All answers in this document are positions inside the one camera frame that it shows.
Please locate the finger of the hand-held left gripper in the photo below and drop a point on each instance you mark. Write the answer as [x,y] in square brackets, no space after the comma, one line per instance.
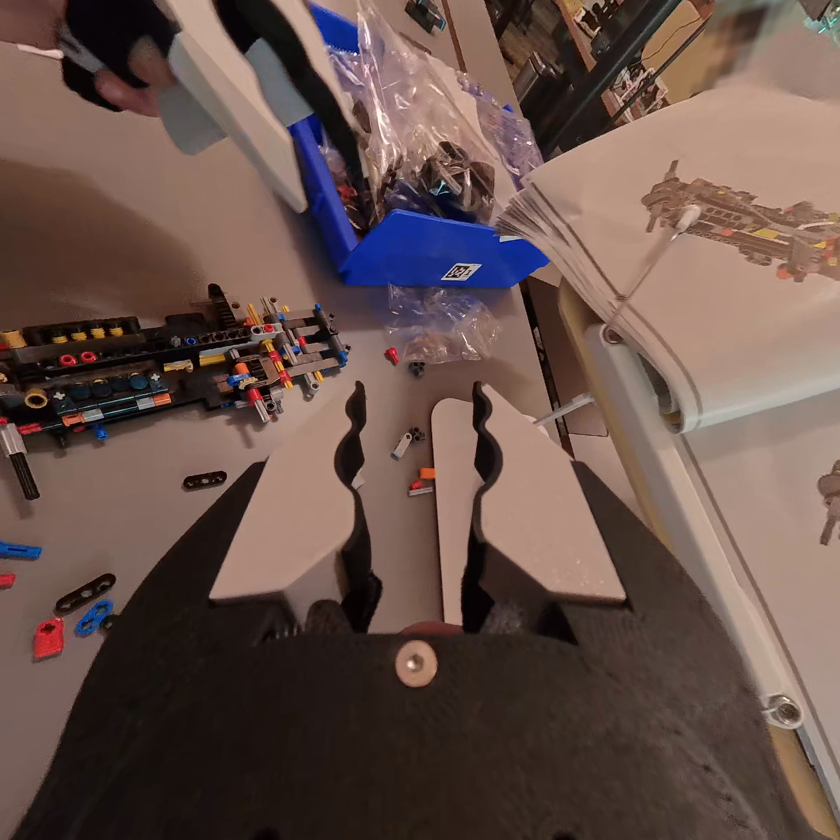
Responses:
[210,72]
[279,85]

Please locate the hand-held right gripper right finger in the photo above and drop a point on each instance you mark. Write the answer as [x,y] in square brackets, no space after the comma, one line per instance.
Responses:
[551,525]

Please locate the red lego connector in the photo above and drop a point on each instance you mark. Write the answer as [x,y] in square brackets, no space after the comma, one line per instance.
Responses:
[392,355]

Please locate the cluttered background shelving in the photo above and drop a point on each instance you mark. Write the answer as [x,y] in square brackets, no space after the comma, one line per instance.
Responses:
[590,52]

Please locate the pale oval base plate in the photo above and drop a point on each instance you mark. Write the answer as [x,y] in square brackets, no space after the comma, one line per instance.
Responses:
[449,492]

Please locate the person's left hand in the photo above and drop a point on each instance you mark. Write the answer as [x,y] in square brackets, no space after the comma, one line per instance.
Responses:
[141,82]

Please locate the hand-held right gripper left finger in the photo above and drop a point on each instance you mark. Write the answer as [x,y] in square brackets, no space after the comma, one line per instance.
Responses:
[289,518]

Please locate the small clear plastic bag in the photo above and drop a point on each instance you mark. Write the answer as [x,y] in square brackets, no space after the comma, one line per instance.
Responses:
[446,321]

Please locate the lego pieces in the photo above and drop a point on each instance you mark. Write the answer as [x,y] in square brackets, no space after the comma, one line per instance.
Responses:
[49,638]

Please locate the white book stand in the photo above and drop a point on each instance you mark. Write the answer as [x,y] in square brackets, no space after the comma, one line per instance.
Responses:
[663,485]

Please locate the blue plastic bin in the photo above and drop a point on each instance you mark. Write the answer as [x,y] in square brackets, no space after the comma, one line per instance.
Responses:
[426,249]

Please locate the white page holder clip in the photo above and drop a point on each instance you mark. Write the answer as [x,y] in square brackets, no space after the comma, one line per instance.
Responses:
[688,218]

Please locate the small black device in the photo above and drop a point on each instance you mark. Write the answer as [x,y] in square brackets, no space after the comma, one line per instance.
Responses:
[426,13]

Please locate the clear bag of lego parts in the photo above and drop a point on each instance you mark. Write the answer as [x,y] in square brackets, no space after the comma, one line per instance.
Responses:
[420,98]

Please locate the lego instruction booklet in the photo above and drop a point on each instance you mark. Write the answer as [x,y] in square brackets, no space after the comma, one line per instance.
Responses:
[722,328]

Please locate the long lego technic model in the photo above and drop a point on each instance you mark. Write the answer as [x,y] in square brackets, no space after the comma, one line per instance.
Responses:
[164,367]

